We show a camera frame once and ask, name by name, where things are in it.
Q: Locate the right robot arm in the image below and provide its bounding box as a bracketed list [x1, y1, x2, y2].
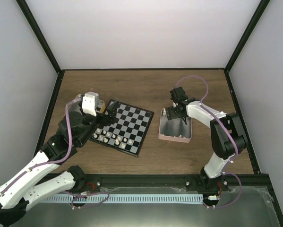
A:
[165, 87, 249, 191]

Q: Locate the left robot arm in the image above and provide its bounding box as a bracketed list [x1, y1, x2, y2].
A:
[0, 98, 119, 226]

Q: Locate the yellow tin tray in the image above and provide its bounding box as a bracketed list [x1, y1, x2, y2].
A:
[75, 94, 106, 114]

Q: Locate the pink tin tray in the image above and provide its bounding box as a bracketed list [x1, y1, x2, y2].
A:
[158, 108, 192, 143]

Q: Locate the black and silver chessboard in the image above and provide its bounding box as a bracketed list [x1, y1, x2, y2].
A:
[89, 102, 154, 157]

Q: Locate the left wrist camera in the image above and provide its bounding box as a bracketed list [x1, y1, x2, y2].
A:
[82, 91, 99, 116]

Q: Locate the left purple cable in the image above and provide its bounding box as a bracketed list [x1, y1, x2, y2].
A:
[0, 98, 82, 206]

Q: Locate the purple cable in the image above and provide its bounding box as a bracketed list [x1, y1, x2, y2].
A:
[176, 75, 239, 164]
[0, 98, 82, 206]

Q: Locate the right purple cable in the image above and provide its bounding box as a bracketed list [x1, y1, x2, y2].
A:
[176, 75, 239, 164]

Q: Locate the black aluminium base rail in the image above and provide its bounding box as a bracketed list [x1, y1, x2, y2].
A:
[20, 174, 269, 192]

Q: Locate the blue slotted cable duct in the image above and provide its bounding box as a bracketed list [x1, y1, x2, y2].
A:
[43, 194, 203, 204]

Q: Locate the right black frame post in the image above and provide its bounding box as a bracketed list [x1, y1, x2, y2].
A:
[224, 0, 270, 73]

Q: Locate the black frame post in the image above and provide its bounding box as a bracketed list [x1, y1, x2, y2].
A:
[224, 0, 270, 73]
[15, 0, 61, 73]

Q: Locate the left black frame post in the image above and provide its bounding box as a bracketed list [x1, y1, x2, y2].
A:
[15, 0, 61, 73]

